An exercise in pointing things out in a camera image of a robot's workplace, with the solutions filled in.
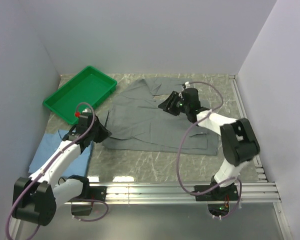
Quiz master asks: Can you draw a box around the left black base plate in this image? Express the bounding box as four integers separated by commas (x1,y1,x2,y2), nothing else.
69,185,107,202

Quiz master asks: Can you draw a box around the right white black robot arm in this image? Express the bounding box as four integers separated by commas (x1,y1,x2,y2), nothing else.
158,88,260,200

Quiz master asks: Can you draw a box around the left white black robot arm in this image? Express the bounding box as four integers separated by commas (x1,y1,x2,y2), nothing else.
10,113,111,226

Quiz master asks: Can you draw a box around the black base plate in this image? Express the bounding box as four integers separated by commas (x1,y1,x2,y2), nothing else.
195,183,239,202
69,185,107,202

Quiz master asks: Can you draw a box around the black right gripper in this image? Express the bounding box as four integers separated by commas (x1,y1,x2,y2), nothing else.
158,91,190,117

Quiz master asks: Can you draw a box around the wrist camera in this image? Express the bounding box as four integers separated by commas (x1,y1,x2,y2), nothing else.
74,111,94,133
179,81,200,105

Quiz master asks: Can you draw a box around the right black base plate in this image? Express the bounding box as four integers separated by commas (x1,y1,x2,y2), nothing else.
195,183,239,202

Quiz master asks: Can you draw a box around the green plastic tray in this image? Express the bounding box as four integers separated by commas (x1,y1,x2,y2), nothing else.
43,66,117,125

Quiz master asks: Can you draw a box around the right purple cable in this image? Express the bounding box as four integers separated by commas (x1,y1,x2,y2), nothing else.
176,80,242,218

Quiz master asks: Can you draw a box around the folded light blue shirt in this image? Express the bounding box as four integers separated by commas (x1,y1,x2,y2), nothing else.
28,129,94,178

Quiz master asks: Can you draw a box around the grey long sleeve shirt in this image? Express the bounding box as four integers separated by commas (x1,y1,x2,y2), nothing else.
102,76,220,157

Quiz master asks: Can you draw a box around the purple cable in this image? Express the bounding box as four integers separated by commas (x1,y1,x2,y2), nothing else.
5,101,110,240
176,80,242,218

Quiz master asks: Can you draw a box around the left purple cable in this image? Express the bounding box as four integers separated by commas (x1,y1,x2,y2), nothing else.
5,101,110,240

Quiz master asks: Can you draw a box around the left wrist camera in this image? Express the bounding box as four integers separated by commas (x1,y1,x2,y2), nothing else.
74,111,94,133

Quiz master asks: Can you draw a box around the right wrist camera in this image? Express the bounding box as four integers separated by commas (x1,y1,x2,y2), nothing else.
179,81,200,105

